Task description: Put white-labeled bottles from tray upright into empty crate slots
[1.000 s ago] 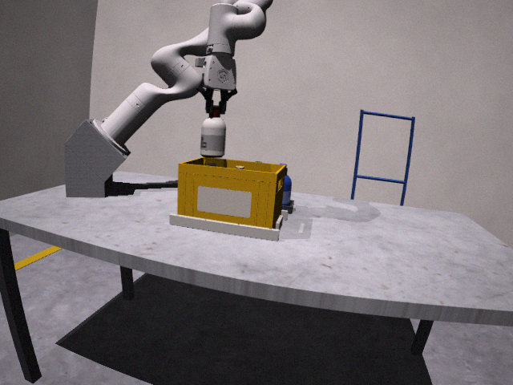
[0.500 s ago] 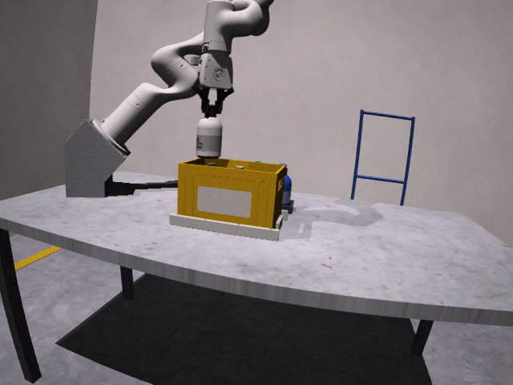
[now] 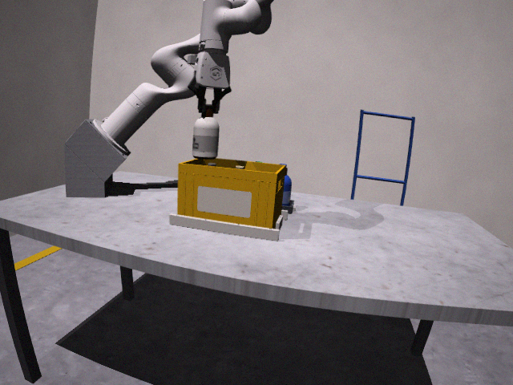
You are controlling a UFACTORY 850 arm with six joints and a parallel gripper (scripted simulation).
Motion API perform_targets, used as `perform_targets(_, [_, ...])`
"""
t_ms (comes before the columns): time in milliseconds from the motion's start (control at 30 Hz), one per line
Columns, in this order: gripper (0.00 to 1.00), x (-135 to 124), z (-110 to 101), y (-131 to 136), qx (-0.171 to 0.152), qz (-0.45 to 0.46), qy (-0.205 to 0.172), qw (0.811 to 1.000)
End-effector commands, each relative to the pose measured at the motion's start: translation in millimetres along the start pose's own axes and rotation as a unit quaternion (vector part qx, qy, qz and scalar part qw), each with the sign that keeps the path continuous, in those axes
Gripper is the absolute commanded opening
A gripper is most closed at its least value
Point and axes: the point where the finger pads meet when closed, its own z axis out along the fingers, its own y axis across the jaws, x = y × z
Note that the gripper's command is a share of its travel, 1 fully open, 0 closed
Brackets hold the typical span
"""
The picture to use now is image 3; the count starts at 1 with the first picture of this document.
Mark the blue bottle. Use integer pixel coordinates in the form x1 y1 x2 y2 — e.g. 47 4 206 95
282 168 292 206

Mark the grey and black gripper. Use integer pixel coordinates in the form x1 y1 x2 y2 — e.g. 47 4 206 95
188 51 232 114

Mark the white labeled bottle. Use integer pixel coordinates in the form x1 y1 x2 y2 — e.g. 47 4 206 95
192 104 220 160

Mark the black tray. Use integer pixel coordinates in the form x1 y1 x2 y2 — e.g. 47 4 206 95
281 200 294 214

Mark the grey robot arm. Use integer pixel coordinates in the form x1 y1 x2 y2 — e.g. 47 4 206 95
93 0 274 154

